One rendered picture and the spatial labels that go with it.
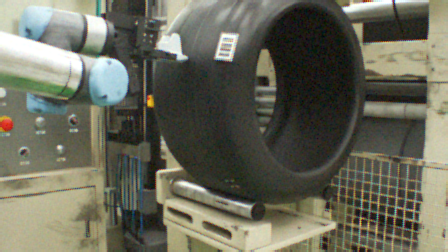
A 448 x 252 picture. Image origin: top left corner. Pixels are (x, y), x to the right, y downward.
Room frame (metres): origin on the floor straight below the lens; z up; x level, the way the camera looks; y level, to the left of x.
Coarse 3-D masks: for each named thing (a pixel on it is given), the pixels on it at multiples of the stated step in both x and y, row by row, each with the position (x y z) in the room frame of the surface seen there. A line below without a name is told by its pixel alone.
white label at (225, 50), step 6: (222, 36) 0.92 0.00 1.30; (228, 36) 0.91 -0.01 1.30; (234, 36) 0.91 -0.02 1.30; (222, 42) 0.91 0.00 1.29; (228, 42) 0.91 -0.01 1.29; (234, 42) 0.90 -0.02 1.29; (222, 48) 0.91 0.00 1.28; (228, 48) 0.90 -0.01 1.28; (234, 48) 0.90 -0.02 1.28; (216, 54) 0.91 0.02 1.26; (222, 54) 0.90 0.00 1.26; (228, 54) 0.90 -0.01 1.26; (228, 60) 0.89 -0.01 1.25
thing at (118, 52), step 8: (112, 48) 0.85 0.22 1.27; (120, 48) 0.85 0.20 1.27; (112, 56) 0.86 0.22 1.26; (120, 56) 0.85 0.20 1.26; (128, 56) 0.86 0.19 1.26; (128, 64) 0.86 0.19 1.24; (128, 72) 0.86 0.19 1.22; (128, 80) 0.86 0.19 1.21; (136, 80) 0.87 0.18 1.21; (128, 88) 0.86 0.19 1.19; (136, 88) 0.87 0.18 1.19; (128, 96) 0.88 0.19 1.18
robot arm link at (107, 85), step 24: (0, 48) 0.52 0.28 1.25; (24, 48) 0.55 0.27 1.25; (48, 48) 0.60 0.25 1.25; (0, 72) 0.53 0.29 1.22; (24, 72) 0.55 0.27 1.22; (48, 72) 0.58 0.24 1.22; (72, 72) 0.62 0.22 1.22; (96, 72) 0.64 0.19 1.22; (120, 72) 0.67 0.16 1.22; (48, 96) 0.62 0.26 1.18; (72, 96) 0.64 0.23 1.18; (96, 96) 0.65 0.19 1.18; (120, 96) 0.67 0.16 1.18
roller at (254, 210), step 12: (180, 180) 1.25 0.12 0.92; (180, 192) 1.22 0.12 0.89; (192, 192) 1.17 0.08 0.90; (204, 192) 1.14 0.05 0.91; (216, 192) 1.11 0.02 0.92; (216, 204) 1.09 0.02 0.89; (228, 204) 1.06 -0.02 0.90; (240, 204) 1.03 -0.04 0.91; (252, 204) 1.01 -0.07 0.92; (252, 216) 0.99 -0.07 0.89
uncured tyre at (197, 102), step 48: (240, 0) 0.96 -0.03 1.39; (288, 0) 1.00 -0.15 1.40; (192, 48) 0.97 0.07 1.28; (240, 48) 0.91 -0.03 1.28; (288, 48) 1.42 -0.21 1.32; (336, 48) 1.31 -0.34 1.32; (192, 96) 0.94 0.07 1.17; (240, 96) 0.91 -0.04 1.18; (288, 96) 1.43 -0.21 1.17; (336, 96) 1.34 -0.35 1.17; (192, 144) 0.99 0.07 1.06; (240, 144) 0.92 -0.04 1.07; (288, 144) 1.39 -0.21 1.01; (336, 144) 1.28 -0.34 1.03; (240, 192) 1.01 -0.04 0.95; (288, 192) 1.02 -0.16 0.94
